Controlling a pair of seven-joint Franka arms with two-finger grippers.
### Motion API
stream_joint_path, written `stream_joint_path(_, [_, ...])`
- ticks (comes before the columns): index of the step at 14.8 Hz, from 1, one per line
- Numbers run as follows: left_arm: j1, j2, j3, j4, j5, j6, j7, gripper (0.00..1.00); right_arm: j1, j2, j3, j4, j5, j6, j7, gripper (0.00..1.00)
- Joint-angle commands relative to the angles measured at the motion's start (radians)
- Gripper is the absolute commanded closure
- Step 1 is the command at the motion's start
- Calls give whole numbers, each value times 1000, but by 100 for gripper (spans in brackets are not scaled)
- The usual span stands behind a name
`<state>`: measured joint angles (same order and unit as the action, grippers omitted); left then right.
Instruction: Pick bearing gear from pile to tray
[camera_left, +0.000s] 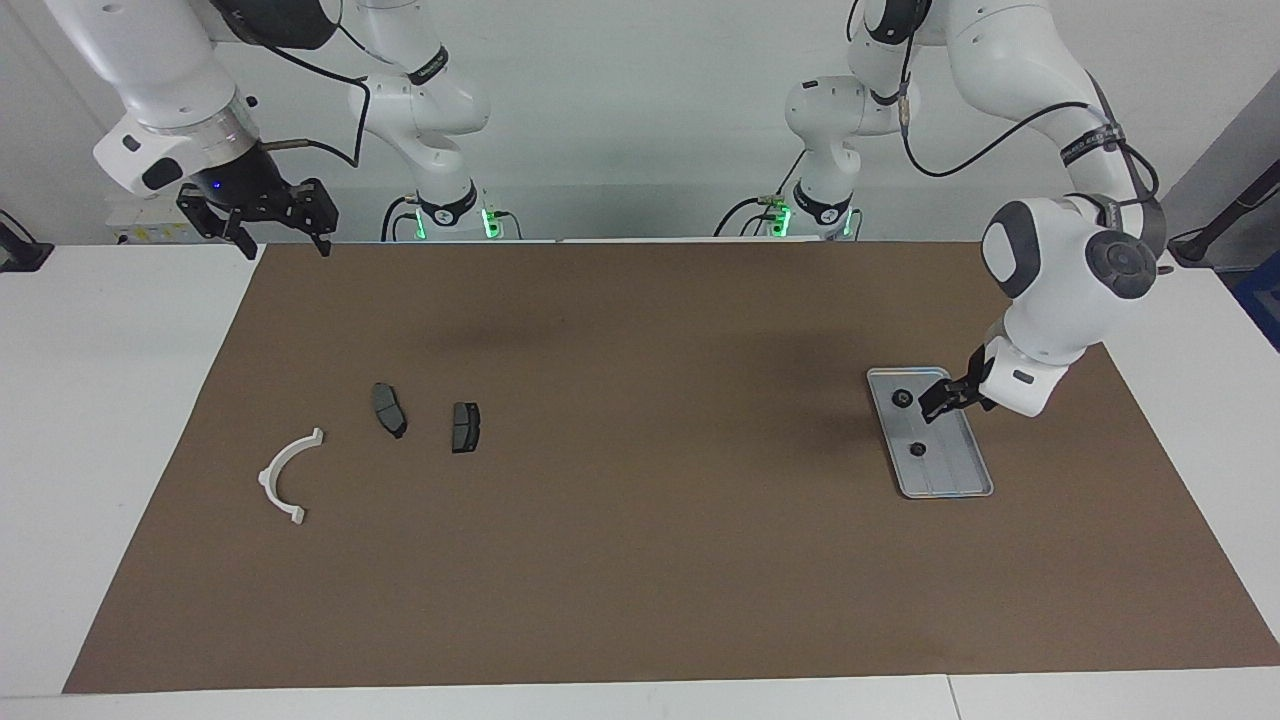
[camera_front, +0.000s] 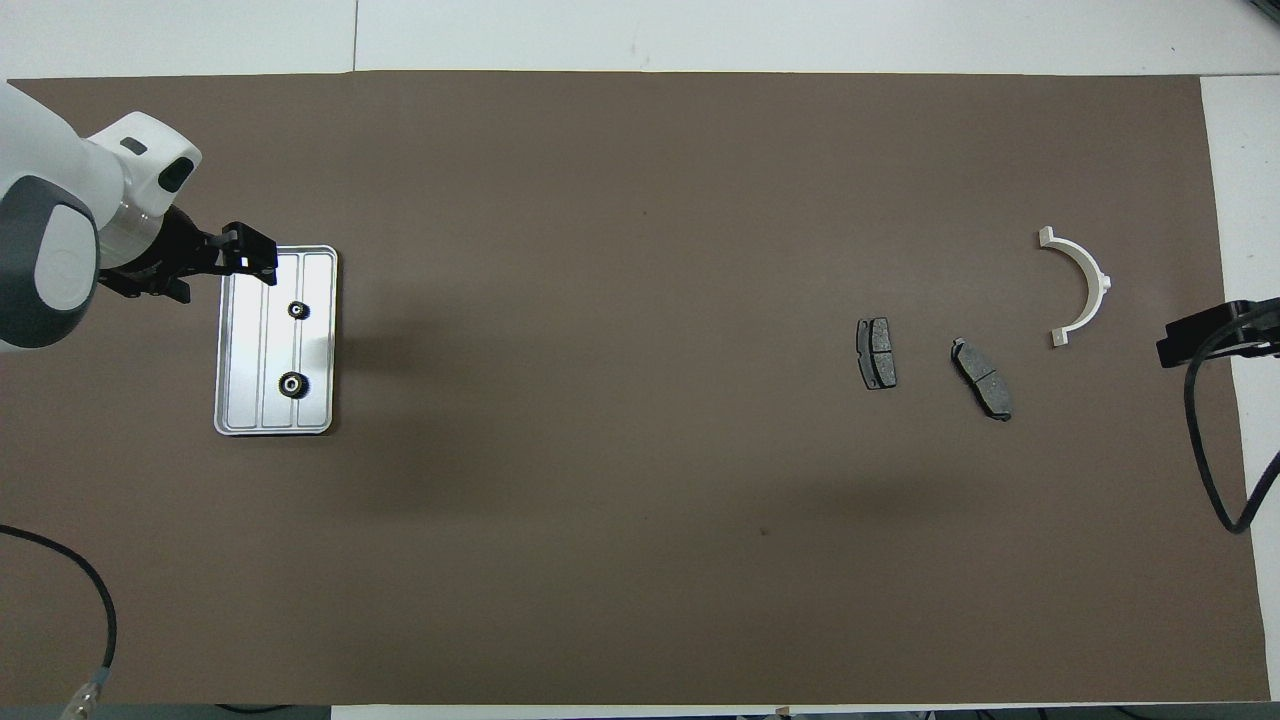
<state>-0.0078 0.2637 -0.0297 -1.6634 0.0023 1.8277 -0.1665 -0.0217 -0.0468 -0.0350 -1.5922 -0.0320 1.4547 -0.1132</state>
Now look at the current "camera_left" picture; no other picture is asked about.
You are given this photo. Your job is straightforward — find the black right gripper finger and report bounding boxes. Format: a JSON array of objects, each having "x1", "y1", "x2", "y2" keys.
[
  {"x1": 178, "y1": 186, "x2": 259, "y2": 261},
  {"x1": 288, "y1": 178, "x2": 341, "y2": 258}
]

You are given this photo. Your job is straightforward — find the black table clamp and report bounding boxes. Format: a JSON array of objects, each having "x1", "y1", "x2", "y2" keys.
[{"x1": 0, "y1": 210, "x2": 54, "y2": 273}]

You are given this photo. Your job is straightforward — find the grey oblong brake pad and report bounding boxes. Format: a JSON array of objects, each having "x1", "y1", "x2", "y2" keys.
[{"x1": 371, "y1": 382, "x2": 409, "y2": 440}]

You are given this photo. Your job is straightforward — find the white curved plastic bracket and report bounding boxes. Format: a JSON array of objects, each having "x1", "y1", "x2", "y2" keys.
[{"x1": 258, "y1": 428, "x2": 326, "y2": 527}]

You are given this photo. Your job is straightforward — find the black base cable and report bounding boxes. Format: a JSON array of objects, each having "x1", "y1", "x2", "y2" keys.
[
  {"x1": 714, "y1": 150, "x2": 813, "y2": 238},
  {"x1": 380, "y1": 195, "x2": 426, "y2": 241}
]

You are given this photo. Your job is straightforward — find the blue bin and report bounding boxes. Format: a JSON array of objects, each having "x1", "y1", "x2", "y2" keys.
[{"x1": 1232, "y1": 250, "x2": 1280, "y2": 351}]

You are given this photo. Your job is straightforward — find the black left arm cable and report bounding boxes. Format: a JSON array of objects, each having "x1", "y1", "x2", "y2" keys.
[{"x1": 897, "y1": 0, "x2": 1163, "y2": 206}]

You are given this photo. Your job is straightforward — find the brown table mat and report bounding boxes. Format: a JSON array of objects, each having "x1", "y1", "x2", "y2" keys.
[{"x1": 62, "y1": 240, "x2": 1280, "y2": 694}]

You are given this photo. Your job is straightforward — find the black stand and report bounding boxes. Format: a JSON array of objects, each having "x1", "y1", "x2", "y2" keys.
[{"x1": 1165, "y1": 160, "x2": 1280, "y2": 269}]

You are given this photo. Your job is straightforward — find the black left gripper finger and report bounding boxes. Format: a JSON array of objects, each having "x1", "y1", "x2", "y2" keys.
[{"x1": 918, "y1": 378, "x2": 966, "y2": 426}]

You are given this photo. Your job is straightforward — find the white wall box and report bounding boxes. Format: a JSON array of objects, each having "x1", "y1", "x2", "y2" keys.
[{"x1": 105, "y1": 195, "x2": 216, "y2": 246}]

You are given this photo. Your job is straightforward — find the silver metal tray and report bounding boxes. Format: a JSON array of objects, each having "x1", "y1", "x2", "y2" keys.
[{"x1": 866, "y1": 367, "x2": 995, "y2": 500}]

